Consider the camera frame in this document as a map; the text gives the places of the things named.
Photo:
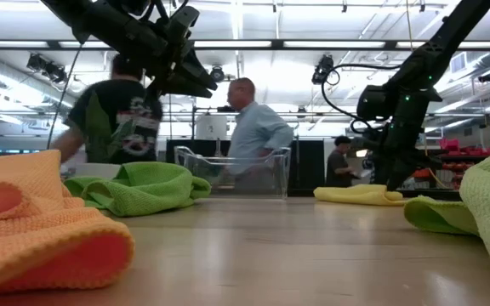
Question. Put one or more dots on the black partition screen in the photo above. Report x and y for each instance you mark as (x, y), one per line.
(309, 166)

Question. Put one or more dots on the shelf with red bins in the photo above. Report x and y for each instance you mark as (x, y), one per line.
(462, 161)

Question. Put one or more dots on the black ceiling spotlight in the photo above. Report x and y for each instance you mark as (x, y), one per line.
(488, 76)

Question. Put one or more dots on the dark green microfiber towel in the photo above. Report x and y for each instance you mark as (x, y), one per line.
(151, 187)

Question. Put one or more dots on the black hanging ceiling camera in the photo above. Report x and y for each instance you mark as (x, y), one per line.
(323, 68)

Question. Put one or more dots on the person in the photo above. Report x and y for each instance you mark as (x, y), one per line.
(253, 132)
(336, 168)
(113, 123)

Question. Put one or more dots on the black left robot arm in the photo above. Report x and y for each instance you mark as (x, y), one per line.
(113, 30)

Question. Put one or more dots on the yellow microfiber towel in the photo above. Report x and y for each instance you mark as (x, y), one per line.
(355, 194)

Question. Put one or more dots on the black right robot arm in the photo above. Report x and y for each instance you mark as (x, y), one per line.
(440, 42)

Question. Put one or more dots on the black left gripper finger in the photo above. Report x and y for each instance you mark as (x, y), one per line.
(198, 70)
(185, 87)

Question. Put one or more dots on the round black ceiling light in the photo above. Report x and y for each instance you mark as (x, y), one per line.
(217, 74)

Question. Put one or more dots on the orange microfiber towel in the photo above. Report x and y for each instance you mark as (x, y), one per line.
(49, 221)

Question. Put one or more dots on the clear plastic bin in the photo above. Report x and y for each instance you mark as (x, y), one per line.
(283, 178)

